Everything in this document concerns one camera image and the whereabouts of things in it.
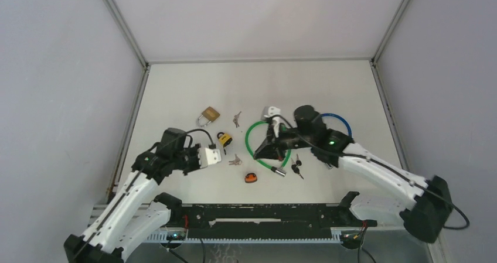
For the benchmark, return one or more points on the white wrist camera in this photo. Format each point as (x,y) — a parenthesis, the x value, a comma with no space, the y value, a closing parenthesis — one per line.
(208,157)
(271,115)

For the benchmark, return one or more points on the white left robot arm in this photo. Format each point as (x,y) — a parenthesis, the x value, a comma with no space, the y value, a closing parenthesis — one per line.
(116,233)

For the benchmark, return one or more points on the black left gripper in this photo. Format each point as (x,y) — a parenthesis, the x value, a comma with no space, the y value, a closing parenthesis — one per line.
(195,149)

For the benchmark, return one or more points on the green cable lock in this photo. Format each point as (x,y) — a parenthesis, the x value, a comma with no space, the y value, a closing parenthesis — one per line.
(278,170)

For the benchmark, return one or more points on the brass padlock silver keys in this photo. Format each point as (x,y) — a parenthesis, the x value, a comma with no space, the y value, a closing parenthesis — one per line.
(236,161)

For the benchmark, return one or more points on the large brass padlock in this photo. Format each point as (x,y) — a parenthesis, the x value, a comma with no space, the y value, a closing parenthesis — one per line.
(207,116)

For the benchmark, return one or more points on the orange padlock black keys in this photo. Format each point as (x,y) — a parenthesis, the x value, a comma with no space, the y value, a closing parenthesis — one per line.
(295,166)

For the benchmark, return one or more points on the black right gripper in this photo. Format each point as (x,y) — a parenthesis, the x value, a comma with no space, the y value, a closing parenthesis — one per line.
(271,150)

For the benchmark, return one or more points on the yellow tag padlock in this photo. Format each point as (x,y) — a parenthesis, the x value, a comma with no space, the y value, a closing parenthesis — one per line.
(225,140)

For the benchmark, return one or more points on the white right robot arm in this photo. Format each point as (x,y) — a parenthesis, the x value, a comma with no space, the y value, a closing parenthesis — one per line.
(422,206)

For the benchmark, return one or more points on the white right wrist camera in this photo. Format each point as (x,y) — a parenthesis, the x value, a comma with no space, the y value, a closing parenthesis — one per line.
(271,115)

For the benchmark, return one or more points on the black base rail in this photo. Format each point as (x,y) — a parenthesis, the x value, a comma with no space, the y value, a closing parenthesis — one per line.
(262,222)

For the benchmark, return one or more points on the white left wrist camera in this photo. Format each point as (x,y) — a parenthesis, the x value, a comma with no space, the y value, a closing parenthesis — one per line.
(208,157)

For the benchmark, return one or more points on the blue cable lock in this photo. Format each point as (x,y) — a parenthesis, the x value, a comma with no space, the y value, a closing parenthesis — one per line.
(337,122)

